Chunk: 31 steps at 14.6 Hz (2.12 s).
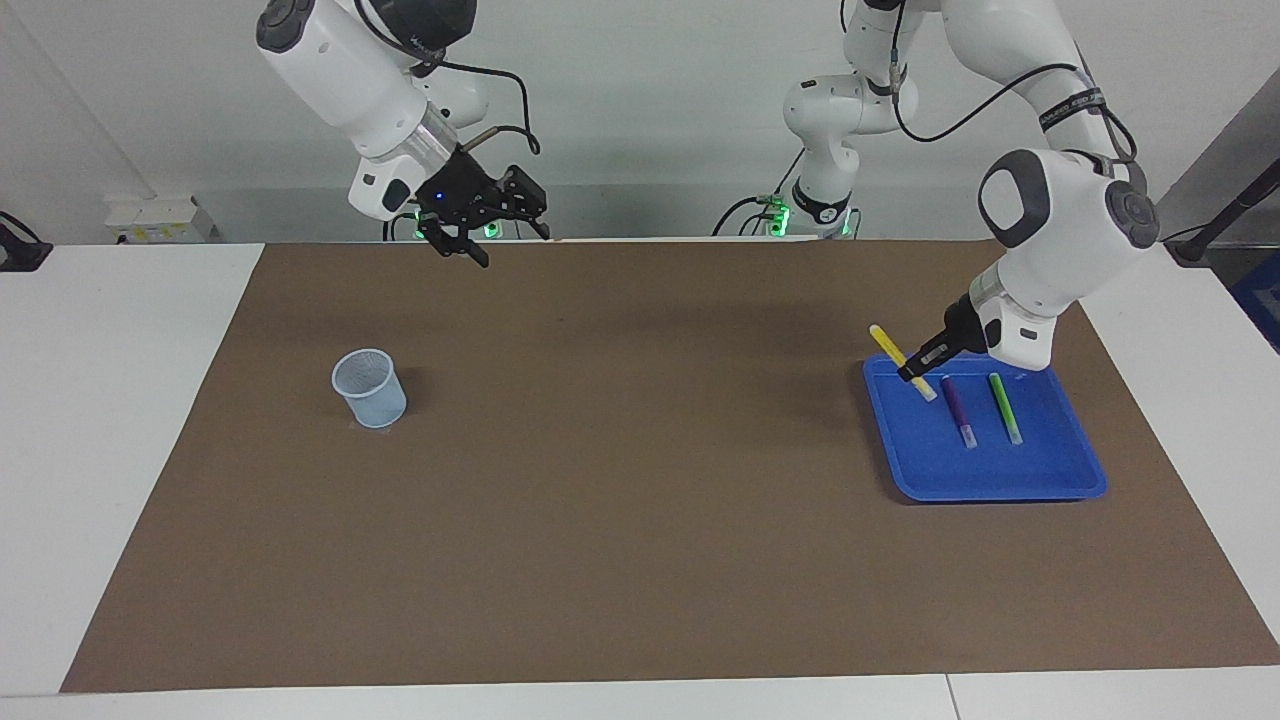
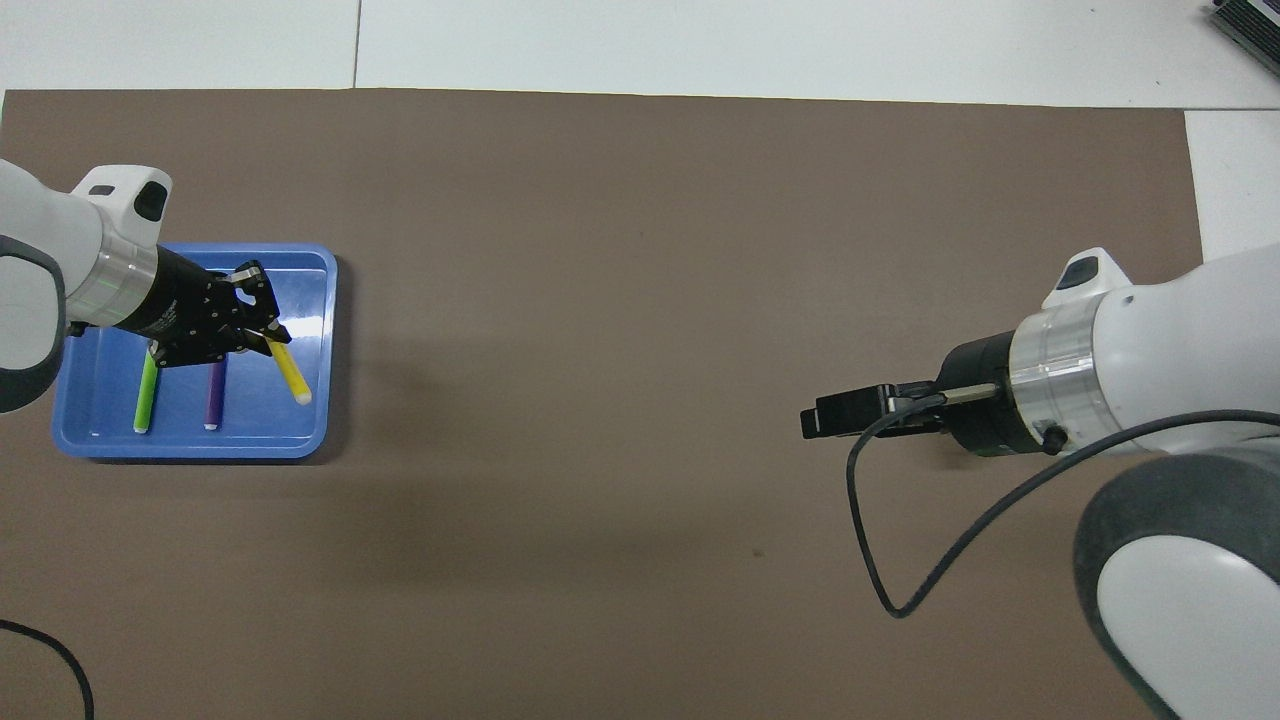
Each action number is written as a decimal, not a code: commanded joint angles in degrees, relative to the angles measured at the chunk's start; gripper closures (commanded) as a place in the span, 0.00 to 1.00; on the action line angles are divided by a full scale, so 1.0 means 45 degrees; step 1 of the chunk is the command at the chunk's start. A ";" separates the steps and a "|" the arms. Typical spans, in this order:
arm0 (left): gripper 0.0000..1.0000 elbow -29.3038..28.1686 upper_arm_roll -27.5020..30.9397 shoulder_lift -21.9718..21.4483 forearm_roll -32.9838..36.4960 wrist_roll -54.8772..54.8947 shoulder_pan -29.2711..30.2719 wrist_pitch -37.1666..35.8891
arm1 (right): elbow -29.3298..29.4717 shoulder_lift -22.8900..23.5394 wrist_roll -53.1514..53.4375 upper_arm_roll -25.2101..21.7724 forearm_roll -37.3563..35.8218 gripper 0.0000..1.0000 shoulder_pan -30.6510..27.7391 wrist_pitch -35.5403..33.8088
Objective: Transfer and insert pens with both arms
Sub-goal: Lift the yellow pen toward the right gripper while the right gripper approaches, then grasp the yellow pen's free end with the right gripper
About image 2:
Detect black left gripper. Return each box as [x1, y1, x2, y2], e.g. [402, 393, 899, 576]
[120, 245, 294, 370]

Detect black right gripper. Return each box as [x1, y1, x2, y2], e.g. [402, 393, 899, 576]
[799, 330, 1067, 459]

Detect yellow pen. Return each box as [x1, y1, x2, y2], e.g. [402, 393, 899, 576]
[268, 340, 313, 407]

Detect purple pen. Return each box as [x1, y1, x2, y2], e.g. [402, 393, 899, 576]
[204, 355, 228, 432]

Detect green pen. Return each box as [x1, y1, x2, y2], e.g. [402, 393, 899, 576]
[133, 350, 161, 435]

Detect blue plastic tray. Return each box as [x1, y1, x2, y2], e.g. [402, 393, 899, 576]
[52, 243, 339, 461]

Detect brown table mat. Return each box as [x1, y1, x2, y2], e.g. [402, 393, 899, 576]
[0, 88, 1251, 720]

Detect grey striped device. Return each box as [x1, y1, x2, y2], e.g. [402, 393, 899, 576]
[1208, 0, 1280, 79]

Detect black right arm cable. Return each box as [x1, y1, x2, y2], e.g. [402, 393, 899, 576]
[847, 383, 1280, 619]

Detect black loose cable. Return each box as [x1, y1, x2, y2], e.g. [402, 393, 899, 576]
[0, 620, 96, 720]

